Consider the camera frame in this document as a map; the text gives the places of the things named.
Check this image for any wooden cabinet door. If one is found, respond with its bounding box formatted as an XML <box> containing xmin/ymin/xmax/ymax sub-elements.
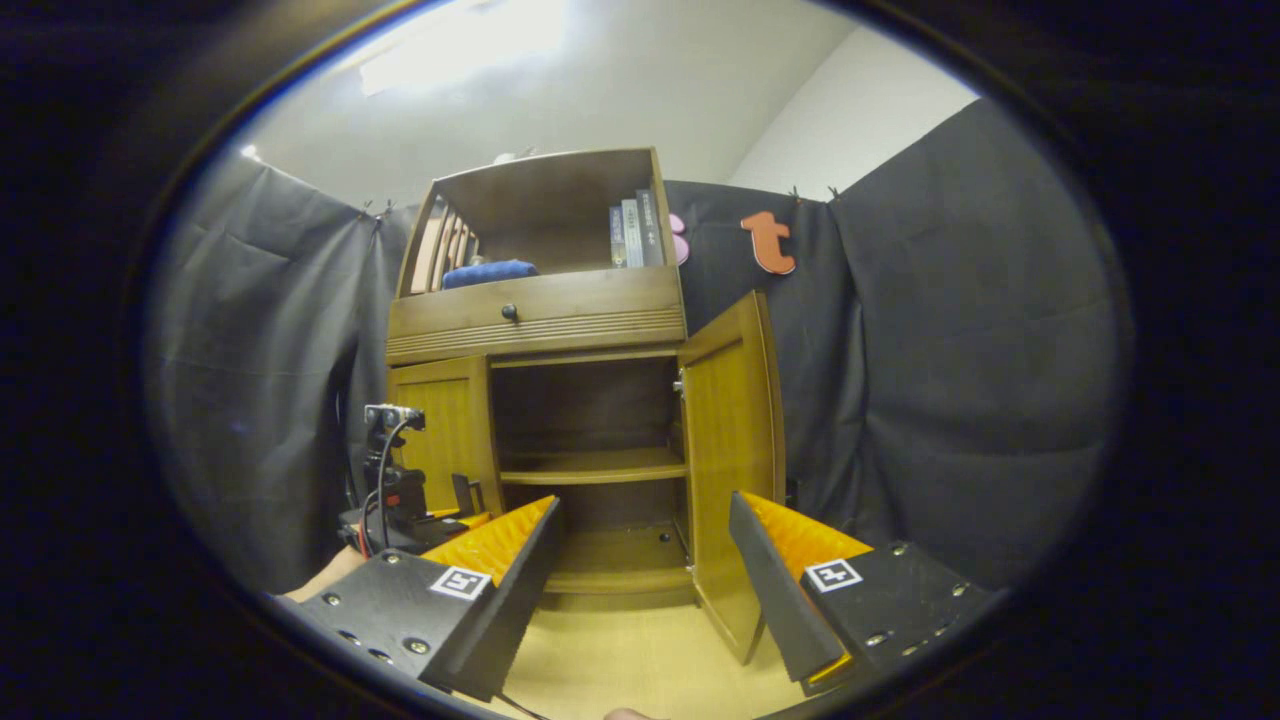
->
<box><xmin>388</xmin><ymin>354</ymin><xmax>506</xmax><ymax>521</ymax></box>
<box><xmin>677</xmin><ymin>290</ymin><xmax>788</xmax><ymax>666</ymax></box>

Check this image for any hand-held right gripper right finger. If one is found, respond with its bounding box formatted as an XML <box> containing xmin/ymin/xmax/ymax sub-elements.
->
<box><xmin>728</xmin><ymin>490</ymin><xmax>1006</xmax><ymax>698</ymax></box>

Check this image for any blue folded towel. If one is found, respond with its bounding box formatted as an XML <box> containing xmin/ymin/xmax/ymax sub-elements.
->
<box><xmin>441</xmin><ymin>259</ymin><xmax>540</xmax><ymax>291</ymax></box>

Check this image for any black backdrop cloth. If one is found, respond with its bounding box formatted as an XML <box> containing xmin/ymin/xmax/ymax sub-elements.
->
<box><xmin>145</xmin><ymin>97</ymin><xmax>1136</xmax><ymax>596</ymax></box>

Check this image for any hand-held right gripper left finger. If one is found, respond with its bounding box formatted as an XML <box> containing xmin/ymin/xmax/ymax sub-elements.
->
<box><xmin>283</xmin><ymin>495</ymin><xmax>562</xmax><ymax>703</ymax></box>

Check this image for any wooden double-door shoe cabinet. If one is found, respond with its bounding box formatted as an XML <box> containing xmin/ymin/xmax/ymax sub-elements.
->
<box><xmin>385</xmin><ymin>147</ymin><xmax>701</xmax><ymax>611</ymax></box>

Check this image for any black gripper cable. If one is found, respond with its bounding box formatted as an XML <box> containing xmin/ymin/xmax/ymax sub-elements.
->
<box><xmin>362</xmin><ymin>418</ymin><xmax>421</xmax><ymax>551</ymax></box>

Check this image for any black spine book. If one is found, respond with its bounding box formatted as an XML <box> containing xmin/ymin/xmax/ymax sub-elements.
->
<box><xmin>636</xmin><ymin>190</ymin><xmax>666</xmax><ymax>267</ymax></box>

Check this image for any wooden cabinet drawer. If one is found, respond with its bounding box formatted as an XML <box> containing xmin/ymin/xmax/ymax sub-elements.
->
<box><xmin>387</xmin><ymin>265</ymin><xmax>688</xmax><ymax>366</ymax></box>

